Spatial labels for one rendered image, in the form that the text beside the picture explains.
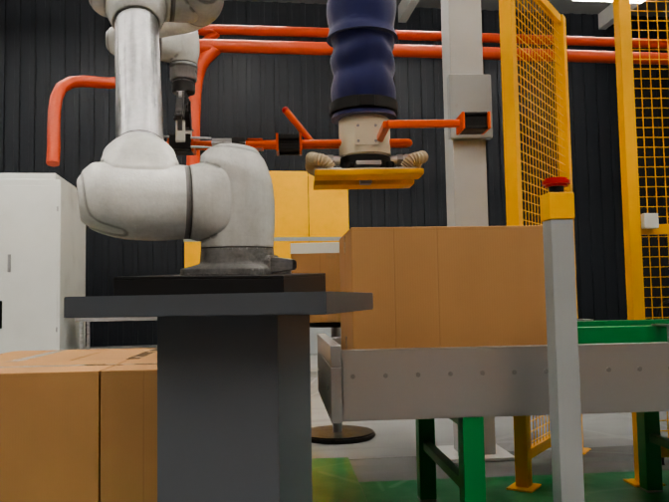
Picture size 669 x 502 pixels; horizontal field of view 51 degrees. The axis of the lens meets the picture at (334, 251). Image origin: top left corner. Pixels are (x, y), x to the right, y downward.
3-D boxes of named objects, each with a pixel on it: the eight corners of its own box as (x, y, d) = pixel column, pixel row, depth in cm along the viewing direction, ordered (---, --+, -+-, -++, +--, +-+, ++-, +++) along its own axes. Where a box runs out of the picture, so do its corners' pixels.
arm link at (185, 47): (197, 71, 239) (157, 68, 235) (197, 26, 240) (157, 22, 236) (201, 60, 229) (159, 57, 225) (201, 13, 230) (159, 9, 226)
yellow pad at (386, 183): (409, 188, 249) (409, 174, 250) (414, 183, 239) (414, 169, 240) (313, 189, 248) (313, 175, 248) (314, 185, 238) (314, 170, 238)
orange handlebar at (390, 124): (442, 149, 239) (442, 139, 239) (462, 128, 209) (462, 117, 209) (165, 152, 235) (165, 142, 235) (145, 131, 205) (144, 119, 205)
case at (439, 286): (508, 348, 253) (504, 236, 256) (551, 357, 214) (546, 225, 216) (340, 352, 249) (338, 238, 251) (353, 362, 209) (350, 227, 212)
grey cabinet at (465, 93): (490, 139, 334) (488, 77, 336) (493, 136, 328) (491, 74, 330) (448, 139, 332) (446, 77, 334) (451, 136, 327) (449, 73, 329)
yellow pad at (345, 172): (418, 179, 230) (418, 163, 231) (424, 173, 220) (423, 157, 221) (314, 180, 229) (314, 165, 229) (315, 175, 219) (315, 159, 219)
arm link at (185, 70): (199, 69, 237) (199, 87, 237) (171, 69, 237) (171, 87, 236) (195, 60, 228) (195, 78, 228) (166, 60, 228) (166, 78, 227)
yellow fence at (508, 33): (569, 447, 342) (553, 23, 356) (590, 449, 337) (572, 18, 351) (506, 489, 270) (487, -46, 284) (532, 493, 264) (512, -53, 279)
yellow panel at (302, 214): (342, 349, 1041) (339, 181, 1057) (352, 354, 951) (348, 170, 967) (188, 353, 1011) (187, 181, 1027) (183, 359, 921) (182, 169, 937)
